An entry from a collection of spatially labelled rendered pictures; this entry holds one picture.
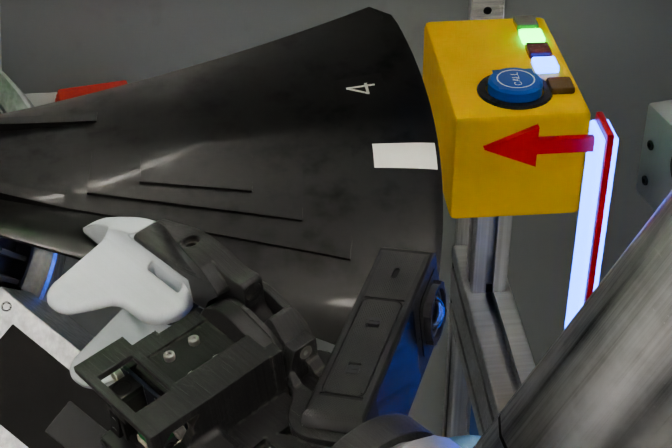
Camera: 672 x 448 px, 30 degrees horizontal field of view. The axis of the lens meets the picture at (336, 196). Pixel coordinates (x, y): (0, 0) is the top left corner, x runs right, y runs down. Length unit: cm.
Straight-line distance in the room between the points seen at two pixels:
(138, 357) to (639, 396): 19
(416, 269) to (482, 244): 52
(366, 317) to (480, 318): 54
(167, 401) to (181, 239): 8
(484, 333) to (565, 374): 54
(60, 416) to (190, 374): 26
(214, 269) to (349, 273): 10
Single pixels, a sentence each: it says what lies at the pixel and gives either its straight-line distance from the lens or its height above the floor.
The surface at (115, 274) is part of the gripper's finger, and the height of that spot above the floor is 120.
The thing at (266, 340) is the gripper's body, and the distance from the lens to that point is 49.
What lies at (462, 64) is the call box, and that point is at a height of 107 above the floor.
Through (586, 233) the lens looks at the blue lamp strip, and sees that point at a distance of 69.
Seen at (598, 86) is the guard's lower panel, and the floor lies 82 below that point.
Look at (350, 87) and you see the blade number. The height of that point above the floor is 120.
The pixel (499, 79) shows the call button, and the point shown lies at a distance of 93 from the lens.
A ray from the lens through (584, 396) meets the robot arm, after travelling 49.
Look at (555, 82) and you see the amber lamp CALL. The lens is 94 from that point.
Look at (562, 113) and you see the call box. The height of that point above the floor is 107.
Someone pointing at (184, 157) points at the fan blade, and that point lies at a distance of 63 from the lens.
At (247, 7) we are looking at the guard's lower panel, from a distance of 138.
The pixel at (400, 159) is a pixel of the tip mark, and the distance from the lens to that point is 63.
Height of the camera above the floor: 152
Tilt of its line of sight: 34 degrees down
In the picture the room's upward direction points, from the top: straight up
